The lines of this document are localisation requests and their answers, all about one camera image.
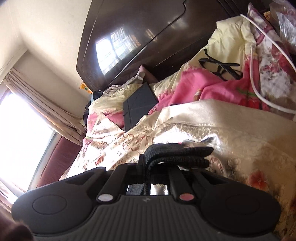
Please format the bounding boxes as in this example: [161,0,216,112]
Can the dark grey plaid pants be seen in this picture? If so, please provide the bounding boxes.
[126,143,214,196]

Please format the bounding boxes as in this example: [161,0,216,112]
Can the right gloved hand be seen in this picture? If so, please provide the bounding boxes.
[1,212,34,241]

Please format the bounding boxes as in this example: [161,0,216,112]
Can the maroon window bench cushion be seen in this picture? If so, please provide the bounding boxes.
[28,135,82,190]

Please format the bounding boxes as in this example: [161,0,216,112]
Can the right beige curtain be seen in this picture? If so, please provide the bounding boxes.
[3,68,86,146]

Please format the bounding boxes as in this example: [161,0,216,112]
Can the black tablet case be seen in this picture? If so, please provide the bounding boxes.
[123,82,158,132]

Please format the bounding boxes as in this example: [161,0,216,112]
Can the floral bed quilt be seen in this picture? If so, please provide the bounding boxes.
[68,16,295,239]

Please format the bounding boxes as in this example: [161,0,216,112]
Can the window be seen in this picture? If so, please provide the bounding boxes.
[1,83,61,196]

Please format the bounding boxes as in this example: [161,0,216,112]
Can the yellow snack bag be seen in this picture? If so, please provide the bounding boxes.
[79,82,93,94]

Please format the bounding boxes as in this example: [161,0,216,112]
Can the black eyeglasses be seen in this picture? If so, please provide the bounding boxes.
[199,49,243,81]

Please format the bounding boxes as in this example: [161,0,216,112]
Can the dark wooden headboard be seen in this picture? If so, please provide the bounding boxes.
[76,1,249,91]

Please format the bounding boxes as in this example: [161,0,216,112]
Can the floral pillow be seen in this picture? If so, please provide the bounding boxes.
[247,3,295,110]

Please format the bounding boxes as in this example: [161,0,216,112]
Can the white charging cable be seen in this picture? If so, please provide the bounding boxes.
[240,14,296,115]

